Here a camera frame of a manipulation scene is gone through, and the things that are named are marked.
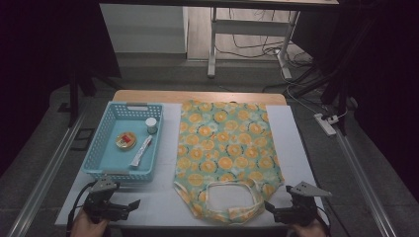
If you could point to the light blue plastic basket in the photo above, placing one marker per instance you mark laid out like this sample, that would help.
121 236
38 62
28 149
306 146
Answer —
112 159

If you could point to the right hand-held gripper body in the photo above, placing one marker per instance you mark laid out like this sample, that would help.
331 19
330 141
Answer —
301 210

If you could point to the black stand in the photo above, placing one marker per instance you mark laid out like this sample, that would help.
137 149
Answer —
74 95

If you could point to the orange slice print tote bag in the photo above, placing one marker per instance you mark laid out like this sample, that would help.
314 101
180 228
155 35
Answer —
224 144

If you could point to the dark curtain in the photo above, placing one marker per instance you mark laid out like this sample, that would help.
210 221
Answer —
388 82
33 49

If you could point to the person's left hand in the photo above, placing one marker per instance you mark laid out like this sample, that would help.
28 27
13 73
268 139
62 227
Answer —
87 227

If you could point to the person's right hand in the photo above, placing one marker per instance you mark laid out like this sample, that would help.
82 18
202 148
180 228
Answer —
309 230

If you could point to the white power strip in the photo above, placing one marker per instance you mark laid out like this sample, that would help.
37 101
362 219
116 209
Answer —
324 124

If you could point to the metal floor rail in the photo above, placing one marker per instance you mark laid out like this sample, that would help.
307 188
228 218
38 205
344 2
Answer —
49 171
362 181

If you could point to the small white-capped jar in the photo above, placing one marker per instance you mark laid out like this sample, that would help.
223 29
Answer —
151 124

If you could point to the white desk frame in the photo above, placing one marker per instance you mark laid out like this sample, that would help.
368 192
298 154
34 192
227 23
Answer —
250 28

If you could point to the white cabinet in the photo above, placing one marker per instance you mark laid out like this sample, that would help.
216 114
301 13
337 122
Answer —
145 29

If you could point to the black tripod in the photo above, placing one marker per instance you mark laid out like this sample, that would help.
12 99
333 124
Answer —
339 82

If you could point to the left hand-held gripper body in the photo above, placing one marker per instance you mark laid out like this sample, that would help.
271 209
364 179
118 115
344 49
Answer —
102 207

